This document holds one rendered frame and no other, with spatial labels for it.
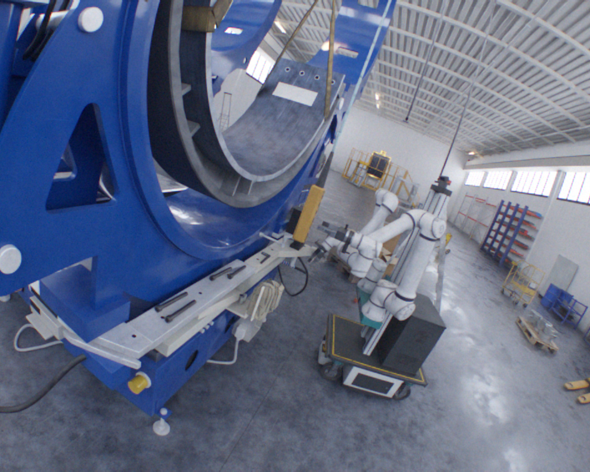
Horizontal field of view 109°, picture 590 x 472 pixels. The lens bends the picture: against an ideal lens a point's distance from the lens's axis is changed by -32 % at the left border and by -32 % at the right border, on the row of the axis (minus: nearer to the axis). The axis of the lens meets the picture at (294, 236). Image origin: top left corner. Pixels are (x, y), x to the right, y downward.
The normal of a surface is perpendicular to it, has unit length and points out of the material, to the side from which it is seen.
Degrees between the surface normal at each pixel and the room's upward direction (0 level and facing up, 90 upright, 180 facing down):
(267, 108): 55
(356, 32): 83
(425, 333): 90
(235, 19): 74
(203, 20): 115
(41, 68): 90
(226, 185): 83
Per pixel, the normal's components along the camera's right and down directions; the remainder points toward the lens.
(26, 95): 0.90, 0.40
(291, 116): -0.04, -0.36
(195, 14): -0.41, 0.54
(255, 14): -0.22, 0.06
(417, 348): -0.13, 0.25
